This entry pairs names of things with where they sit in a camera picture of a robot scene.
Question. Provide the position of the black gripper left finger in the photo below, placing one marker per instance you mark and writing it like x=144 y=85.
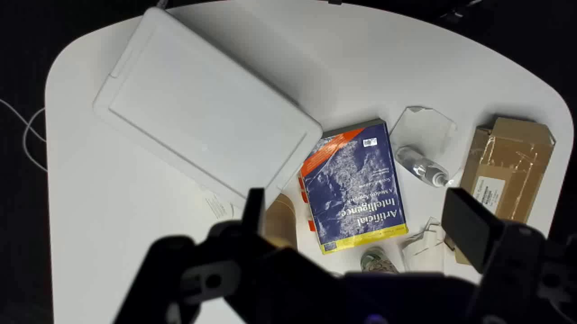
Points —
x=254 y=209

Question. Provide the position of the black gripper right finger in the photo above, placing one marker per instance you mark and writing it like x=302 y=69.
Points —
x=475 y=227

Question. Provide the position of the clear plastic bag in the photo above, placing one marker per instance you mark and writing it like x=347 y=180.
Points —
x=425 y=126

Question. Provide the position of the brown cardboard piece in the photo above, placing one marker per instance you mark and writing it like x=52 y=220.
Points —
x=283 y=218

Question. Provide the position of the brown cardboard shipping box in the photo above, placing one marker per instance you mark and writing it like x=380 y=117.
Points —
x=517 y=162

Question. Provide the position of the small clear plastic bottle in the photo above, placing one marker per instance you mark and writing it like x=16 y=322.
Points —
x=421 y=164

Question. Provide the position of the patterned paper cup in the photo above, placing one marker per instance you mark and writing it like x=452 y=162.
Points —
x=378 y=261

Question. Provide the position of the blue book with yellow spine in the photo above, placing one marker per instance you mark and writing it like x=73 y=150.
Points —
x=355 y=186

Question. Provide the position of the white rectangular flat box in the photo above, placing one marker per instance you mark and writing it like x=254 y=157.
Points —
x=200 y=108

